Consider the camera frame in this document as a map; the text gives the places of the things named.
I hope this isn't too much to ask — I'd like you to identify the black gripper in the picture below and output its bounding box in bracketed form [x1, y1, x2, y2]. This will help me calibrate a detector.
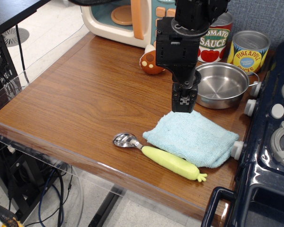
[156, 17, 201, 113]

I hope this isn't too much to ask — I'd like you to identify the spoon with yellow-green handle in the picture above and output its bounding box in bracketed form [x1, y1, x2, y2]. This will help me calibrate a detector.
[113, 132, 207, 182]

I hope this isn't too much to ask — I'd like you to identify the table leg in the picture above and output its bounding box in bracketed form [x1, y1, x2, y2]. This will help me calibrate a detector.
[88, 192, 120, 227]

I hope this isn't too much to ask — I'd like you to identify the pineapple slices can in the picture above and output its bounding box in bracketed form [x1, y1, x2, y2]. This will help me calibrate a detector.
[227, 30, 271, 74]

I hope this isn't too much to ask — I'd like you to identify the white stove knob upper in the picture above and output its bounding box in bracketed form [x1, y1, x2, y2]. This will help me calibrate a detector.
[249, 81, 262, 97]

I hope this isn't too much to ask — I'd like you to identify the white stove knob middle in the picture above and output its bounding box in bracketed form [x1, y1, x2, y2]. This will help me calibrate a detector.
[244, 99, 257, 117]

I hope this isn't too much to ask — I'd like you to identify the blue cable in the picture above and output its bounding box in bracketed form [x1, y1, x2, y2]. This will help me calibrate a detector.
[38, 167, 64, 227]

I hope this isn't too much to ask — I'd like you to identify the brown toy mushroom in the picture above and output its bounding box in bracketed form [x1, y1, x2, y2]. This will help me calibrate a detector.
[139, 50, 165, 75]

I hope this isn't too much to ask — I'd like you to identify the light blue folded cloth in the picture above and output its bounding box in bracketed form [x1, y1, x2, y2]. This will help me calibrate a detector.
[143, 111, 239, 168]

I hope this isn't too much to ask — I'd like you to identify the tomato sauce can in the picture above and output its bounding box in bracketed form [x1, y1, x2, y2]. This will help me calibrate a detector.
[198, 12, 234, 63]

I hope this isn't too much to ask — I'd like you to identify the toy microwave oven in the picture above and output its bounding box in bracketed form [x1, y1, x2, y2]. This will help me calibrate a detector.
[81, 0, 176, 48]

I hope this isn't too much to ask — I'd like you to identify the small stainless steel pot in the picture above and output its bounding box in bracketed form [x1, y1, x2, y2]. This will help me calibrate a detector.
[196, 62, 260, 110]

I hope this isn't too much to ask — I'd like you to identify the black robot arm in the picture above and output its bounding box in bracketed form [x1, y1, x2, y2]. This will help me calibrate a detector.
[156, 0, 228, 113]

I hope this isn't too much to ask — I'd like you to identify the dark blue toy stove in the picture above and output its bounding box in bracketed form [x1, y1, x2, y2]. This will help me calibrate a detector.
[202, 42, 284, 227]

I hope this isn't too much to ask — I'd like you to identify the black cable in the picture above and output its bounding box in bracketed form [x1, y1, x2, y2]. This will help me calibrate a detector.
[23, 165, 74, 227]

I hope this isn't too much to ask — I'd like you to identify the white stove knob lower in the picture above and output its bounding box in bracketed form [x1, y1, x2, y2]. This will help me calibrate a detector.
[231, 141, 244, 160]

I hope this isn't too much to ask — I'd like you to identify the white stove knob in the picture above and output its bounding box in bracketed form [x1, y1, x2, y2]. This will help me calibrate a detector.
[249, 81, 262, 97]
[231, 141, 244, 160]
[244, 99, 257, 117]

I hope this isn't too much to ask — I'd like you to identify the black side desk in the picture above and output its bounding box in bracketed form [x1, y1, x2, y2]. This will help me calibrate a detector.
[0, 0, 50, 42]

